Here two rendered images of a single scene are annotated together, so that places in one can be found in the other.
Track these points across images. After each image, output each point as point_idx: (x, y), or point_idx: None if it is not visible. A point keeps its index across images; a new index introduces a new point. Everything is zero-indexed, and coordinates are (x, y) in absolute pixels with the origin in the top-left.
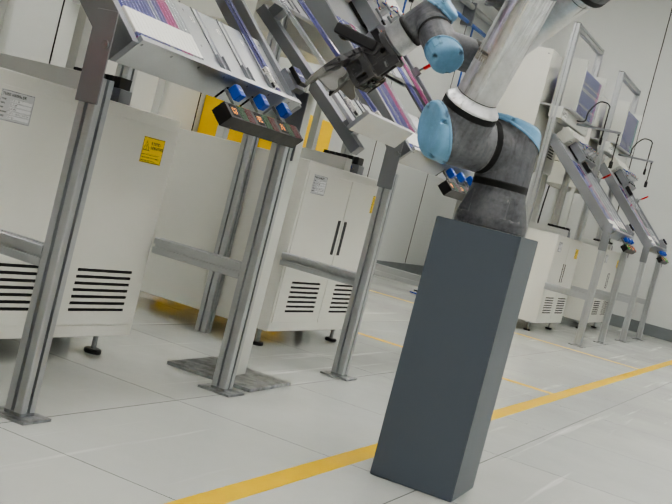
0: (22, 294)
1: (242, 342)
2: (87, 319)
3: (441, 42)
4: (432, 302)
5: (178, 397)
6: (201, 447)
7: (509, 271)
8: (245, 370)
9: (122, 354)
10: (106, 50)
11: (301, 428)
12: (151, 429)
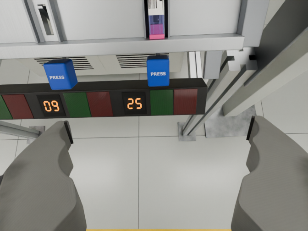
0: (81, 65)
1: (193, 131)
2: (139, 69)
3: None
4: None
5: (144, 134)
6: (78, 190)
7: None
8: (236, 115)
9: (185, 72)
10: None
11: (172, 192)
12: (78, 164)
